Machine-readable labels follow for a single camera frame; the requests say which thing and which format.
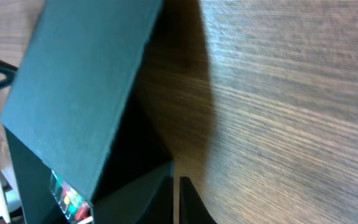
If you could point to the dark green box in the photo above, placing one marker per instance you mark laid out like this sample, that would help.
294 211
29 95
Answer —
71 110

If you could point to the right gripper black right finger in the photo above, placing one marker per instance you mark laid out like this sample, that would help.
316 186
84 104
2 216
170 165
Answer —
192 208

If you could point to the clear screwdriver set case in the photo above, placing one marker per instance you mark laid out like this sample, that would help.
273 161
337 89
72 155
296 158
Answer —
75 208

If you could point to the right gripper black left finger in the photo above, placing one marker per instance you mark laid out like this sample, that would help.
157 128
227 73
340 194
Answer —
160 209

